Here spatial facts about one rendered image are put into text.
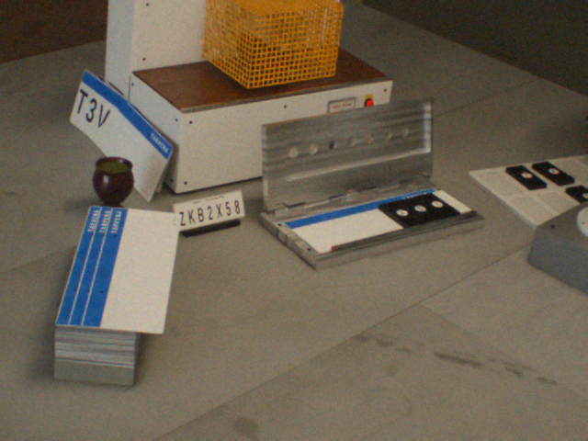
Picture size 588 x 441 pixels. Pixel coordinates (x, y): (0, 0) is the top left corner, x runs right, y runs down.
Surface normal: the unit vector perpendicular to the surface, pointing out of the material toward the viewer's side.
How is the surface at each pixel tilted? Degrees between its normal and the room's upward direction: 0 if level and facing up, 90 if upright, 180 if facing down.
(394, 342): 0
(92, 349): 90
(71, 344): 90
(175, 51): 90
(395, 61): 0
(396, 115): 76
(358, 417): 0
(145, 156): 69
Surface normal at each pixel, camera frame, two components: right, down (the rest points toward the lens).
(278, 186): 0.57, 0.23
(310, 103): 0.56, 0.45
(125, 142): -0.76, -0.17
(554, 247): -0.68, 0.28
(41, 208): 0.11, -0.87
